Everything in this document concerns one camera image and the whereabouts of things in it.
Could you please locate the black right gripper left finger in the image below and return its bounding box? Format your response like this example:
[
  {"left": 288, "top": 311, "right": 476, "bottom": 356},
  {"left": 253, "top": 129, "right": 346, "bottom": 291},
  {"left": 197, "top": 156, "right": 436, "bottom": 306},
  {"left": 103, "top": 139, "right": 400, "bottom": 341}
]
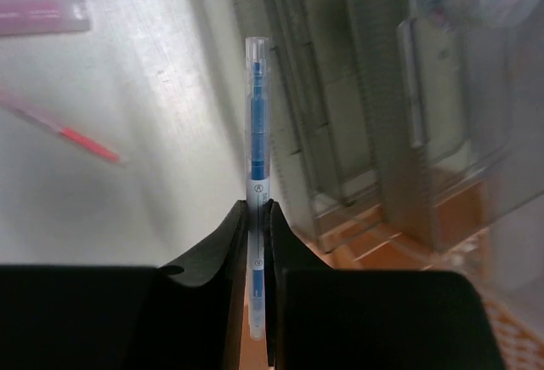
[{"left": 1, "top": 201, "right": 248, "bottom": 369}]

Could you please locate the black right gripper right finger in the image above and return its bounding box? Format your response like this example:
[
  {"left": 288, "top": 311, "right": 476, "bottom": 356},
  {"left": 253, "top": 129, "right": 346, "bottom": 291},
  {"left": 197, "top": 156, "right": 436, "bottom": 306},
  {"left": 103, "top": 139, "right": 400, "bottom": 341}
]
[{"left": 263, "top": 201, "right": 505, "bottom": 369}]

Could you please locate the red clear pen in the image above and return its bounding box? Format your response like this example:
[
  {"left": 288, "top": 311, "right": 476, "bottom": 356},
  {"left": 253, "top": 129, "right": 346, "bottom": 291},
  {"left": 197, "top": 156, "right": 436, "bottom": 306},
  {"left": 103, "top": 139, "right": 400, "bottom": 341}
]
[{"left": 1, "top": 92, "right": 123, "bottom": 164}]

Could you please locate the clear acrylic drawer cabinet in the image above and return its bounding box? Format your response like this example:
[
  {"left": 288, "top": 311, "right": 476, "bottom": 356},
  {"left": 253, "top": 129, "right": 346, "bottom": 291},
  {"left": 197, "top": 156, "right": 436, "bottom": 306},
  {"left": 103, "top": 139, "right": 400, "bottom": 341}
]
[{"left": 233, "top": 0, "right": 543, "bottom": 235}]

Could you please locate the blue clear pen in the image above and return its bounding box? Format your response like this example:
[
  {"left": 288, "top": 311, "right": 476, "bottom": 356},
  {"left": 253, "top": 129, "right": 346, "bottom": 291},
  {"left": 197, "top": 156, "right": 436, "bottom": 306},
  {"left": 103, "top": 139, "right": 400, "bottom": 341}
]
[{"left": 245, "top": 37, "right": 271, "bottom": 340}]

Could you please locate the purple highlighter marker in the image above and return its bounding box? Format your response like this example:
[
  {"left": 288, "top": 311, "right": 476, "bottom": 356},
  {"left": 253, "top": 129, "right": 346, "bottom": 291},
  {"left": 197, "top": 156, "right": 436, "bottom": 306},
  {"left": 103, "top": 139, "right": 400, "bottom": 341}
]
[{"left": 1, "top": 0, "right": 91, "bottom": 37}]

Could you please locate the orange plastic file organizer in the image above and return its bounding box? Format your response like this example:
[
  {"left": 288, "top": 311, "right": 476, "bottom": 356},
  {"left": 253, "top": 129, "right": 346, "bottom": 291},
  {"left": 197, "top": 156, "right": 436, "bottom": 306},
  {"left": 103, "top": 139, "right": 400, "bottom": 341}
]
[{"left": 295, "top": 179, "right": 543, "bottom": 369}]

